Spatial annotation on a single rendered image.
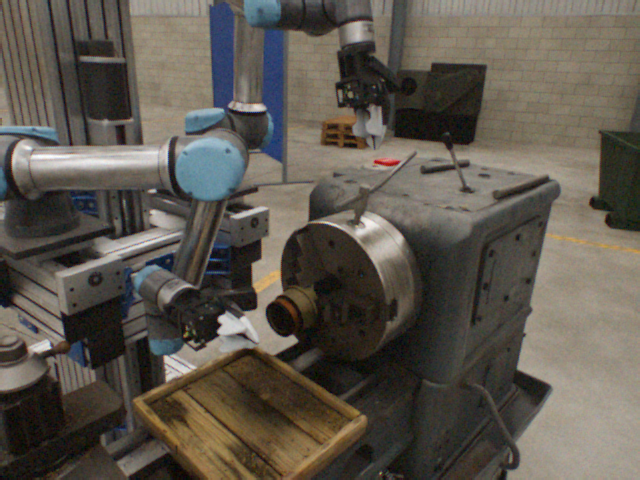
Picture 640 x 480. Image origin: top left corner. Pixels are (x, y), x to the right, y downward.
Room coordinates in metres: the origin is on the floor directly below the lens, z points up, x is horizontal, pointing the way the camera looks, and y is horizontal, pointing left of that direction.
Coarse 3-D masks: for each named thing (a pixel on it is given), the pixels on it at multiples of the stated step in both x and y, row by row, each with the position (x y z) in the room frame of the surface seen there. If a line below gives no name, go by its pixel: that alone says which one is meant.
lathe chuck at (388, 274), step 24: (336, 216) 0.97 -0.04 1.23; (336, 240) 0.90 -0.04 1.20; (360, 240) 0.87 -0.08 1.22; (384, 240) 0.90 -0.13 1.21; (336, 264) 0.90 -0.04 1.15; (360, 264) 0.86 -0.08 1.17; (384, 264) 0.85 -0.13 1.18; (312, 288) 0.94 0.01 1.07; (336, 288) 0.99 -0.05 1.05; (360, 288) 0.85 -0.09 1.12; (384, 288) 0.82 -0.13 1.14; (408, 288) 0.86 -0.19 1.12; (408, 312) 0.86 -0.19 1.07; (336, 336) 0.89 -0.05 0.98; (360, 336) 0.85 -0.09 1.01; (384, 336) 0.81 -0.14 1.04
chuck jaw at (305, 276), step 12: (288, 240) 0.94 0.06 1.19; (300, 240) 0.92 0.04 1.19; (312, 240) 0.94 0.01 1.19; (300, 252) 0.92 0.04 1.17; (312, 252) 0.93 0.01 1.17; (288, 264) 0.91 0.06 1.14; (300, 264) 0.89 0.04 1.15; (312, 264) 0.91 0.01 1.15; (300, 276) 0.87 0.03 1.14; (312, 276) 0.89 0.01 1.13; (324, 276) 0.91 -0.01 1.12
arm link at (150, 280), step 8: (144, 272) 0.92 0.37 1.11; (152, 272) 0.91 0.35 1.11; (160, 272) 0.91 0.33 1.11; (168, 272) 0.92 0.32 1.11; (136, 280) 0.91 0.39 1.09; (144, 280) 0.90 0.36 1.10; (152, 280) 0.89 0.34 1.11; (160, 280) 0.88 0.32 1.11; (168, 280) 0.87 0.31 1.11; (136, 288) 0.91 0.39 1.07; (144, 288) 0.89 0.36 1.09; (152, 288) 0.87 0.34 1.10; (160, 288) 0.86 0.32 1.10; (144, 296) 0.88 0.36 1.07; (152, 296) 0.86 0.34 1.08; (144, 304) 0.89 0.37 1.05; (152, 304) 0.87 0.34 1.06; (152, 312) 0.88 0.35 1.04; (160, 312) 0.87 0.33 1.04
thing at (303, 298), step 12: (288, 288) 0.86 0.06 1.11; (300, 288) 0.84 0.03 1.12; (276, 300) 0.81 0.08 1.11; (288, 300) 0.82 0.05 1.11; (300, 300) 0.81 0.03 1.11; (312, 300) 0.82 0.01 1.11; (276, 312) 0.84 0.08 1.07; (288, 312) 0.79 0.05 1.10; (300, 312) 0.80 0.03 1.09; (312, 312) 0.81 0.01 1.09; (276, 324) 0.82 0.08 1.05; (288, 324) 0.78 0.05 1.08; (300, 324) 0.80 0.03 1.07; (312, 324) 0.82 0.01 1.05
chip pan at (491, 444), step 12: (528, 396) 1.27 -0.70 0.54; (516, 408) 1.21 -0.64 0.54; (528, 408) 1.22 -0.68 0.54; (492, 420) 1.16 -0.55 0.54; (504, 420) 1.16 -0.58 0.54; (516, 420) 1.16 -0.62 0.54; (492, 432) 1.11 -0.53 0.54; (480, 444) 1.06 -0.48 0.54; (492, 444) 1.06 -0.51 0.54; (504, 444) 1.06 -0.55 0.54; (468, 456) 1.01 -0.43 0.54; (480, 456) 1.01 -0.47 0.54; (492, 456) 1.02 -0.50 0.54; (468, 468) 0.97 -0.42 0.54; (480, 468) 0.97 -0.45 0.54
